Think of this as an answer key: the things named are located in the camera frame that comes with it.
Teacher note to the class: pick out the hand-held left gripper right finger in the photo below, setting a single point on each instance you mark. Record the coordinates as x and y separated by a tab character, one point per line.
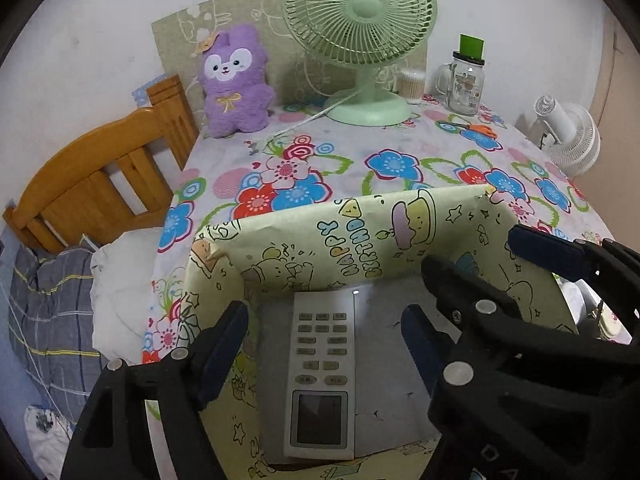
422	345

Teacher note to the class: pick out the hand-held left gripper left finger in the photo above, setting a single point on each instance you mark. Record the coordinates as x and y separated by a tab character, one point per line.
220	355

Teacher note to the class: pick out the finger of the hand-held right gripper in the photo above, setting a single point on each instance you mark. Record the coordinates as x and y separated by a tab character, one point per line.
545	252
470	295

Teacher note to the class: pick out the white remote control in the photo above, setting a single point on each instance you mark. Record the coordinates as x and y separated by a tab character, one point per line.
320	360

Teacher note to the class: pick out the yellow cartoon-print storage box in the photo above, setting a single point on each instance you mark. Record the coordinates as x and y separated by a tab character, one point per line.
320	240

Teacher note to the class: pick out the white fan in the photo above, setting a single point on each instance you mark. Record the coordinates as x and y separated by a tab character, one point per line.
575	145

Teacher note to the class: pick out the white pillow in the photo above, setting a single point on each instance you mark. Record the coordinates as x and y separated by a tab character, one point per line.
125	290

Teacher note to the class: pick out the floral tablecloth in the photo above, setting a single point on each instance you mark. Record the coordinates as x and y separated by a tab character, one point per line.
350	160

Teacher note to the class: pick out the grey plaid blanket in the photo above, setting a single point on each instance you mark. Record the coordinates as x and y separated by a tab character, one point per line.
45	310

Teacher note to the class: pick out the glass jar with green lid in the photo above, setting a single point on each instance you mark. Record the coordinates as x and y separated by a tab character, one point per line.
465	85

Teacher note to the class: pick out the white patterned cloth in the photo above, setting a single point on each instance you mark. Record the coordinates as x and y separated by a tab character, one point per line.
47	435

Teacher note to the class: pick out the beige cabinet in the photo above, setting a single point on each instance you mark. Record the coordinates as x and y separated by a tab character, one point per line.
617	70

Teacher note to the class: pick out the cotton swab container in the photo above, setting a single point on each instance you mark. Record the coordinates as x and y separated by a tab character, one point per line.
411	87

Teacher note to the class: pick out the wooden bed headboard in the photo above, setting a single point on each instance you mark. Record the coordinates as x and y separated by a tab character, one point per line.
90	170

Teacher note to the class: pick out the purple plush toy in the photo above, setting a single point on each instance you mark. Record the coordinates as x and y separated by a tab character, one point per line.
232	85

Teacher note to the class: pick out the blue patterned cloth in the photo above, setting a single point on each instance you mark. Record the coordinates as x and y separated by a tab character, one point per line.
145	91

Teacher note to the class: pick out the green desk fan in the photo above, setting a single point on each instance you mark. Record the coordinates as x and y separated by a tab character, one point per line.
360	10

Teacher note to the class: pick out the beige cartoon-print board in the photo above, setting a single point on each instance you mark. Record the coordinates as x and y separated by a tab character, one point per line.
175	40

